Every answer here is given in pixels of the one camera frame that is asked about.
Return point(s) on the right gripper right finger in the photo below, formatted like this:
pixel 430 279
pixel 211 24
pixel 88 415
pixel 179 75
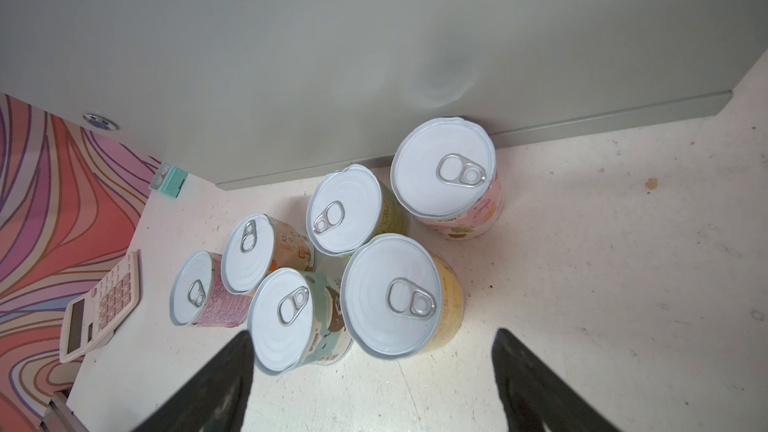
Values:
pixel 533 396

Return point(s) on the white can red label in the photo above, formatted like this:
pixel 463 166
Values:
pixel 445 174

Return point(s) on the white can orange label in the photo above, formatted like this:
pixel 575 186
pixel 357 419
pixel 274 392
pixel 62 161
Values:
pixel 259 245

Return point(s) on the mint green small clock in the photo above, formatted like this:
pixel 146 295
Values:
pixel 168 180

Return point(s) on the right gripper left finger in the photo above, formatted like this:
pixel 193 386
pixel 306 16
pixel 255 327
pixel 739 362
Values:
pixel 215 398

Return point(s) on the grey metal cabinet box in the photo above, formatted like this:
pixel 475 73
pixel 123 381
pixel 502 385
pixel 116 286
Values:
pixel 249 92

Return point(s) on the white can green label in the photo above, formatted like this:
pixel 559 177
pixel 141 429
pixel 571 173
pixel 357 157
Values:
pixel 350 207

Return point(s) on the white can yellow label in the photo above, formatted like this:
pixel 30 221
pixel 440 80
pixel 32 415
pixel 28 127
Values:
pixel 399 300

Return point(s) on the white can pink label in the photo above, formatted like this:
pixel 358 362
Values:
pixel 198 297

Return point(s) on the white pink calculator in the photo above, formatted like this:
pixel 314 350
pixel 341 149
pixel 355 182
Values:
pixel 91 320

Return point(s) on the white can teal label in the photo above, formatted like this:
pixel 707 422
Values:
pixel 295 319

